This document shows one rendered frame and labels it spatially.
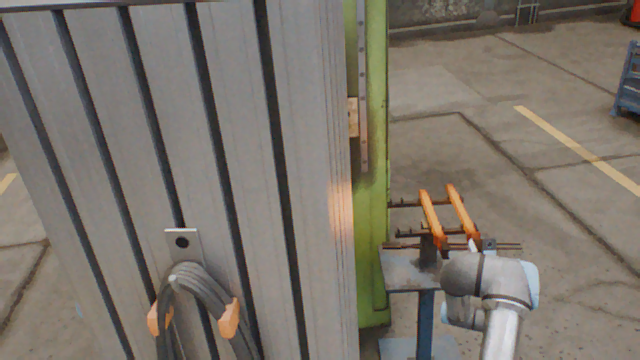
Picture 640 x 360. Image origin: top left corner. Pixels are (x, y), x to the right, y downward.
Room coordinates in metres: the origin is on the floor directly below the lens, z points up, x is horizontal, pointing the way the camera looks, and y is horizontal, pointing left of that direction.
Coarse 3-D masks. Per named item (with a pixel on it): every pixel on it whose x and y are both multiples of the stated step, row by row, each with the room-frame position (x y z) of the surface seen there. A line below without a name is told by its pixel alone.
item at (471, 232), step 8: (448, 184) 1.80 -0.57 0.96; (448, 192) 1.74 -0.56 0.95; (456, 200) 1.67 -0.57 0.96; (456, 208) 1.62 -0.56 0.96; (464, 208) 1.60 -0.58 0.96; (464, 216) 1.55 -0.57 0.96; (464, 224) 1.50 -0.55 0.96; (472, 224) 1.49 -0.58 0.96; (472, 232) 1.44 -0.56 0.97; (480, 232) 1.43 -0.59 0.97; (480, 240) 1.39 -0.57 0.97; (480, 248) 1.35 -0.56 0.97
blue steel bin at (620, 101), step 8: (632, 40) 4.37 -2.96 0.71; (632, 48) 4.35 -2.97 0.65; (632, 56) 4.34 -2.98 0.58; (624, 64) 4.38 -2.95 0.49; (632, 64) 4.31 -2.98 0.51; (624, 72) 4.36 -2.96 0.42; (632, 72) 4.29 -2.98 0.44; (624, 80) 4.35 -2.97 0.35; (632, 80) 4.27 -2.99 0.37; (624, 88) 4.33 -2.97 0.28; (632, 88) 4.25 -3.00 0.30; (616, 96) 4.38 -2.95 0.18; (624, 96) 4.32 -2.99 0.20; (632, 96) 4.23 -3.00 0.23; (616, 104) 4.36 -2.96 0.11; (624, 104) 4.28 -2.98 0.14; (632, 104) 4.20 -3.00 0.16; (616, 112) 4.34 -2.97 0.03
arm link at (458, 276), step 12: (468, 252) 1.01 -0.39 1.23; (456, 264) 0.99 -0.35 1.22; (468, 264) 0.97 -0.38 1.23; (444, 276) 1.00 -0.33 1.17; (456, 276) 0.96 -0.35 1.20; (468, 276) 0.94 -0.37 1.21; (444, 288) 1.01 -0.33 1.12; (456, 288) 0.96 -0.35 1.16; (468, 288) 0.93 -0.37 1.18; (456, 300) 1.03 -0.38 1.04; (468, 300) 1.05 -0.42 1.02; (444, 312) 1.16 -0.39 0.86; (456, 312) 1.08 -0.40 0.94; (468, 312) 1.10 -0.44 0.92; (456, 324) 1.13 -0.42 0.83; (468, 324) 1.12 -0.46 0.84
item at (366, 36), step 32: (352, 0) 1.91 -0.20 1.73; (384, 0) 1.93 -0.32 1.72; (352, 32) 1.91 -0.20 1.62; (384, 32) 1.93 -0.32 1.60; (352, 64) 1.91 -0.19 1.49; (384, 64) 1.93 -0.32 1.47; (352, 96) 1.91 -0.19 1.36; (384, 96) 1.93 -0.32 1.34; (384, 128) 1.93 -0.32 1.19; (352, 160) 1.91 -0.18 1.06; (384, 160) 1.93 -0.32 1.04; (352, 192) 1.91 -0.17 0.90; (384, 192) 1.93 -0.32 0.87; (384, 224) 1.93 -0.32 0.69; (384, 288) 1.92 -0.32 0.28; (384, 320) 1.92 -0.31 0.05
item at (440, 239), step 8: (424, 192) 1.75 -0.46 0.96; (424, 200) 1.69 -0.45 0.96; (424, 208) 1.65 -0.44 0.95; (432, 208) 1.62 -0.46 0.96; (432, 216) 1.57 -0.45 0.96; (432, 224) 1.52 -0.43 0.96; (440, 232) 1.46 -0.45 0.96; (440, 240) 1.40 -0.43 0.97; (440, 248) 1.40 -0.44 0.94; (448, 248) 1.35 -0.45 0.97; (448, 256) 1.35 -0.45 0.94
